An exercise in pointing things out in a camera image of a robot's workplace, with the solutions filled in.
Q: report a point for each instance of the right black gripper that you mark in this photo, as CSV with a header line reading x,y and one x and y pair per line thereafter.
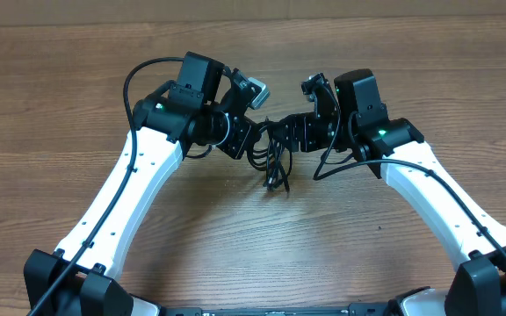
x,y
301,131

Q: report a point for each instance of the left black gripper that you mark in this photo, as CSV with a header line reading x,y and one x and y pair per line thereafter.
x,y
238,147

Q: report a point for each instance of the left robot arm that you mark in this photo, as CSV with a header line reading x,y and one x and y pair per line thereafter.
x,y
205,105

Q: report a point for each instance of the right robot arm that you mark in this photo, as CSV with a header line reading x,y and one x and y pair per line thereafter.
x,y
349,116

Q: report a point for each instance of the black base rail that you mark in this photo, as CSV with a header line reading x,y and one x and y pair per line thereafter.
x,y
353,309

